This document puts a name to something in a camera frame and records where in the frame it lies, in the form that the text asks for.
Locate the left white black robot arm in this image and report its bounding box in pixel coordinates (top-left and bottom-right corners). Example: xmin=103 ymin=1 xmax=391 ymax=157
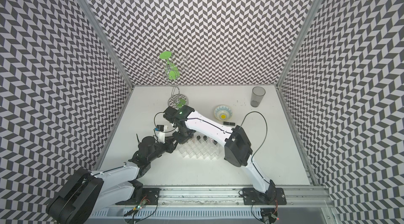
xmin=46 ymin=136 xmax=178 ymax=224

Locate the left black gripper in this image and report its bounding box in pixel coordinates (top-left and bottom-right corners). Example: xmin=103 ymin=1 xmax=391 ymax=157
xmin=148 ymin=136 xmax=179 ymax=163

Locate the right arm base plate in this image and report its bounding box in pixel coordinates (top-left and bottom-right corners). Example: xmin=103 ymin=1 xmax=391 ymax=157
xmin=241 ymin=188 xmax=287 ymax=206

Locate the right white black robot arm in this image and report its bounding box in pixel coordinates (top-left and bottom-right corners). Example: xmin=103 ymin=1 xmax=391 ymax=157
xmin=163 ymin=106 xmax=277 ymax=203

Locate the clear acrylic lipstick organizer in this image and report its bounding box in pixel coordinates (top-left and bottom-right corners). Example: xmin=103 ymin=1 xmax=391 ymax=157
xmin=176 ymin=135 xmax=224 ymax=160

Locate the chrome stand with green discs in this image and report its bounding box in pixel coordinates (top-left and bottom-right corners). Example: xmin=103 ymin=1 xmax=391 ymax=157
xmin=149 ymin=50 xmax=188 ymax=109

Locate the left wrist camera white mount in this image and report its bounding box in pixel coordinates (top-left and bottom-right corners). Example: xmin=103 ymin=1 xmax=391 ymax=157
xmin=154 ymin=125 xmax=168 ymax=144

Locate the grey ribbed drinking glass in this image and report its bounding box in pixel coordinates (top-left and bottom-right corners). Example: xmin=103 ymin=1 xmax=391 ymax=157
xmin=250 ymin=86 xmax=266 ymax=108

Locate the aluminium front rail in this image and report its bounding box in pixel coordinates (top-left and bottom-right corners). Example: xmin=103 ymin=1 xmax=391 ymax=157
xmin=81 ymin=185 xmax=335 ymax=209

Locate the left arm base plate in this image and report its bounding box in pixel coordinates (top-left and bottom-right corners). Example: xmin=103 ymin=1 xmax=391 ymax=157
xmin=125 ymin=187 xmax=161 ymax=206

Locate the yellow blue patterned bowl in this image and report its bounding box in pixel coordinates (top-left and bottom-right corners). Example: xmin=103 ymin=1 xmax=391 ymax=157
xmin=214 ymin=105 xmax=233 ymax=121

